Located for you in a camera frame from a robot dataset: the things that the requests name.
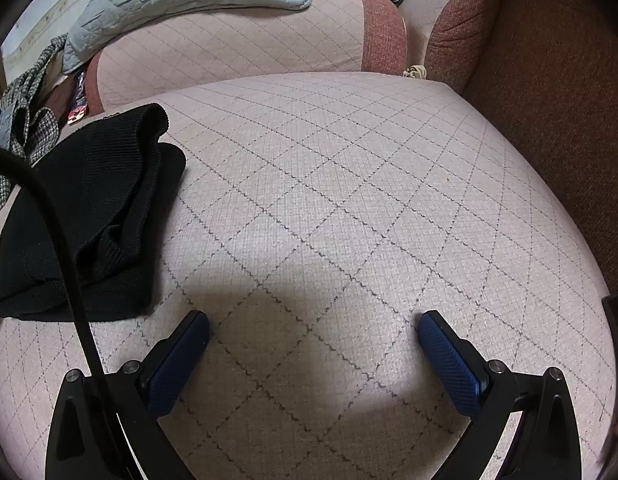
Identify pink and brown cushion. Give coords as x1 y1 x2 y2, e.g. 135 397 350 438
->
399 0 504 93

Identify pink bolster cushion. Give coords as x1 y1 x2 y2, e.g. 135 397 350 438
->
86 0 409 111

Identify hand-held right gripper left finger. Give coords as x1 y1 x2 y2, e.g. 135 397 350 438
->
45 310 211 480

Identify checked cloth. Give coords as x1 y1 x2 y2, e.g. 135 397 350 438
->
0 35 70 221

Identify pink quilted sofa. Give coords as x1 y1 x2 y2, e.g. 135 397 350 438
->
0 0 618 480

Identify black cable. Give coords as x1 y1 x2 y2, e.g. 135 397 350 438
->
0 142 107 378

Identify black pants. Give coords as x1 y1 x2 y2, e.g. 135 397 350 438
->
0 103 186 320

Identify blue-grey cloth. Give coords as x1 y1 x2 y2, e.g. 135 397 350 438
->
0 107 30 153

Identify colourful packet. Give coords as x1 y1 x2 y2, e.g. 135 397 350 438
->
66 71 90 126

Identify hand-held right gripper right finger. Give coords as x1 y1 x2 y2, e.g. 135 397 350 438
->
418 310 597 480

